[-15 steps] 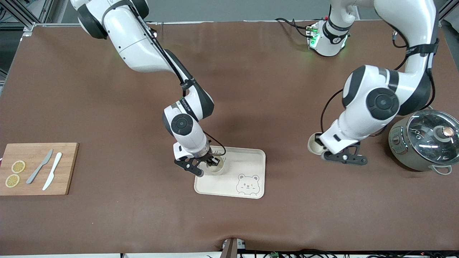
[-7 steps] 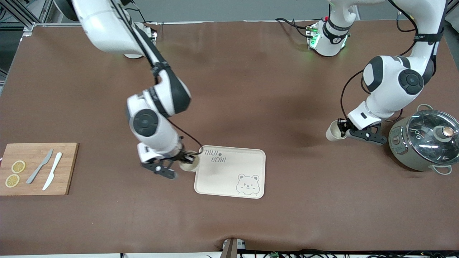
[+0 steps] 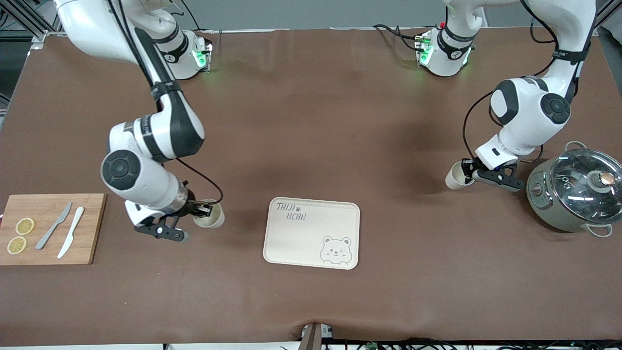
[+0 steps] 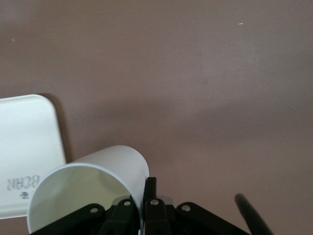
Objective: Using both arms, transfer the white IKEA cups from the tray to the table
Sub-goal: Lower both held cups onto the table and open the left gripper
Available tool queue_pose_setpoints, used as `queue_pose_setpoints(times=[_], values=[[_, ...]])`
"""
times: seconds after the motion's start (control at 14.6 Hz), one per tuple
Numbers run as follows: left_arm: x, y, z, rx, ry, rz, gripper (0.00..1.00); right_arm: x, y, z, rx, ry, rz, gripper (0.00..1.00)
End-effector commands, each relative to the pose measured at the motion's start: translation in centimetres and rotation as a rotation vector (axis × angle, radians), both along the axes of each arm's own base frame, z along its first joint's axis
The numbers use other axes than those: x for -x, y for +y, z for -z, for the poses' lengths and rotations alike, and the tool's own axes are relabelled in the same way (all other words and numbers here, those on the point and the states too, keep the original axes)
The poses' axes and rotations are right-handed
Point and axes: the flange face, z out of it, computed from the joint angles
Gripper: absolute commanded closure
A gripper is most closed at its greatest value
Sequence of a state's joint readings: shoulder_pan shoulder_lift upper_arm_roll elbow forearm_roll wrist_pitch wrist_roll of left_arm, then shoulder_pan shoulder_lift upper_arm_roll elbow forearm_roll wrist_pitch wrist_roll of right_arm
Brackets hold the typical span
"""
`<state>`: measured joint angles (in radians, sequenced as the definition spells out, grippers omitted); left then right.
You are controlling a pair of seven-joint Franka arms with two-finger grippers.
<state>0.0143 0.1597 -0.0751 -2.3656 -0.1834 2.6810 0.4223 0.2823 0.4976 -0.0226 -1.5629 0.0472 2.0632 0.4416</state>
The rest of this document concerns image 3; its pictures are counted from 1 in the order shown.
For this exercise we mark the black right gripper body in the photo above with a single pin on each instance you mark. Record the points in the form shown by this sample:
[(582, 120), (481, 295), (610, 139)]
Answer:
[(192, 206)]

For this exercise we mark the white IKEA cup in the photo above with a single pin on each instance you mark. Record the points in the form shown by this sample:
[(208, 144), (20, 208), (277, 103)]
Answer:
[(214, 221), (454, 181)]

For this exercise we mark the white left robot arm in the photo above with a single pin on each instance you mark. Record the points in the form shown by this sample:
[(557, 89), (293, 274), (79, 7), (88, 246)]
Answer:
[(525, 121)]

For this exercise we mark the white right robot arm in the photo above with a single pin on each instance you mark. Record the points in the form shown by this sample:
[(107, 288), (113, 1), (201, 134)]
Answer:
[(146, 184)]

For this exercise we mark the grey-green electric cooking pot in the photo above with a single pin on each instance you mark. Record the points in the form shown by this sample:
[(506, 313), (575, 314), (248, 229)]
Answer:
[(546, 209)]

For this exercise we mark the wooden cutting board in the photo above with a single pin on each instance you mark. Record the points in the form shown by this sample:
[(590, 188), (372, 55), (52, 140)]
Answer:
[(92, 233)]

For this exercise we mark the cream bear print tray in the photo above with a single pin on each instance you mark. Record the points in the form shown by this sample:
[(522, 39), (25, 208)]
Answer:
[(301, 238)]

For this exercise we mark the white plastic knife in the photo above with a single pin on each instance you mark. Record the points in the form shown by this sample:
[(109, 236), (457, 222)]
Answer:
[(71, 233)]

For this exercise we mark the brown table cover mat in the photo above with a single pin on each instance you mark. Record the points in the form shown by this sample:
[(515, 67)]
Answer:
[(311, 121)]

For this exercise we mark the grey plastic knife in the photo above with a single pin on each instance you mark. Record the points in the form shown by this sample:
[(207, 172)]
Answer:
[(51, 228)]

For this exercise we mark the yellow lemon slice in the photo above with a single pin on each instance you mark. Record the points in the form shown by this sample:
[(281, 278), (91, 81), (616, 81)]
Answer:
[(25, 226), (17, 245)]

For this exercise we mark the metal table edge bracket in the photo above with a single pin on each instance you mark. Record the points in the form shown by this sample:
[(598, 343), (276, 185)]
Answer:
[(313, 338)]

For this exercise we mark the aluminium frame profile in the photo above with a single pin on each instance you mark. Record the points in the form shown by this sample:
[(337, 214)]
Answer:
[(41, 34)]

